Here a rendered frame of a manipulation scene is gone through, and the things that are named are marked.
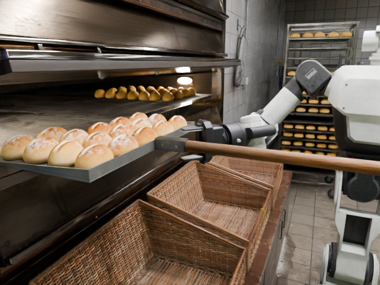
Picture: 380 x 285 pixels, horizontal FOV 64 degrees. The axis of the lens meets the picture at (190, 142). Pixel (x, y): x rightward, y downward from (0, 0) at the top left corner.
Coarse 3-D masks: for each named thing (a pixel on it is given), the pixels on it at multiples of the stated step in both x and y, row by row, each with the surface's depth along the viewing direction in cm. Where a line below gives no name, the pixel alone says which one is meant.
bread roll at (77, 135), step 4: (68, 132) 80; (72, 132) 80; (76, 132) 81; (80, 132) 81; (84, 132) 83; (64, 136) 79; (68, 136) 79; (72, 136) 79; (76, 136) 80; (80, 136) 81; (84, 136) 82; (60, 140) 79; (64, 140) 78; (72, 140) 79; (76, 140) 79; (80, 140) 80; (80, 144) 80
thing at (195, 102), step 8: (208, 96) 215; (216, 96) 218; (184, 104) 174; (192, 104) 179; (200, 104) 191; (152, 112) 146; (160, 112) 146; (168, 112) 151; (176, 112) 160; (184, 112) 170; (0, 168) 73; (8, 168) 75; (0, 176) 73
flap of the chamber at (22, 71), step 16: (0, 64) 58; (16, 64) 58; (32, 64) 62; (48, 64) 65; (64, 64) 69; (80, 64) 74; (96, 64) 79; (112, 64) 85; (128, 64) 92; (144, 64) 100; (160, 64) 110; (176, 64) 122; (192, 64) 136; (208, 64) 155; (224, 64) 180; (240, 64) 214; (0, 80) 67; (16, 80) 72; (32, 80) 78; (48, 80) 85
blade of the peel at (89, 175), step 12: (180, 132) 98; (144, 144) 78; (0, 156) 76; (120, 156) 69; (132, 156) 74; (24, 168) 67; (36, 168) 66; (48, 168) 64; (60, 168) 63; (72, 168) 62; (96, 168) 62; (108, 168) 65; (84, 180) 61
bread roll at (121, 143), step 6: (114, 138) 74; (120, 138) 74; (126, 138) 75; (132, 138) 77; (108, 144) 74; (114, 144) 72; (120, 144) 73; (126, 144) 74; (132, 144) 75; (114, 150) 72; (120, 150) 72; (126, 150) 73; (114, 156) 72
